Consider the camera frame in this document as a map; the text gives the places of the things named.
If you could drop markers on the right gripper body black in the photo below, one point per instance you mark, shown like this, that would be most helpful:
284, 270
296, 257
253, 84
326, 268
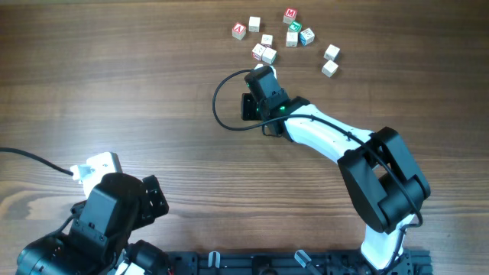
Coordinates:
267, 105

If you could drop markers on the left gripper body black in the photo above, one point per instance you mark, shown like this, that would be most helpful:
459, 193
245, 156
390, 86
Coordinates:
155, 197

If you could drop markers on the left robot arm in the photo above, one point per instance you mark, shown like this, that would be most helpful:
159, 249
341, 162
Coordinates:
99, 230

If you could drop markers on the white block beside red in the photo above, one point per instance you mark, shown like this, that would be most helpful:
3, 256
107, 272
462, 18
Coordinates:
269, 55

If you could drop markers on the red edged picture block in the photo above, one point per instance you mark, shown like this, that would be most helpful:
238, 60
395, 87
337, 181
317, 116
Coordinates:
258, 51

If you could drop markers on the small white picture block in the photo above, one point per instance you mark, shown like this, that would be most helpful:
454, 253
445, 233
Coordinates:
267, 40

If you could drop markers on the white picture block centre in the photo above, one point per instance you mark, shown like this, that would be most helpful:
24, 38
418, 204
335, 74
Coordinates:
292, 39

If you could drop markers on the red letter A block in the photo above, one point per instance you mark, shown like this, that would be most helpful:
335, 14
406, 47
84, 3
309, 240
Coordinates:
239, 31

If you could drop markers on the plain wooden block top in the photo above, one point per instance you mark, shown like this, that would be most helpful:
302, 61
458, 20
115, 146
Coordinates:
254, 24

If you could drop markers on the blue edged block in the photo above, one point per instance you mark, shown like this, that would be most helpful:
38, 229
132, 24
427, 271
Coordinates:
306, 36

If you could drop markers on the green picture block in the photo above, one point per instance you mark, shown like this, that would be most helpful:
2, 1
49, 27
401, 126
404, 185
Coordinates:
294, 27

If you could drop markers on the plain block lower right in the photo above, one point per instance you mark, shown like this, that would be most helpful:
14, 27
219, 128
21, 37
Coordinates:
330, 68

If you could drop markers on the red letter M block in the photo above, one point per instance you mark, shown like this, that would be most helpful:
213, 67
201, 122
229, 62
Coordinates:
289, 15

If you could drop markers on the plain block upper right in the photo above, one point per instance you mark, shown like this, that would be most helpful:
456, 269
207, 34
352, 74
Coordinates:
332, 52

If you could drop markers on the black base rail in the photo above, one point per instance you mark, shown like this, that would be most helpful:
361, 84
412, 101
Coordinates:
300, 262

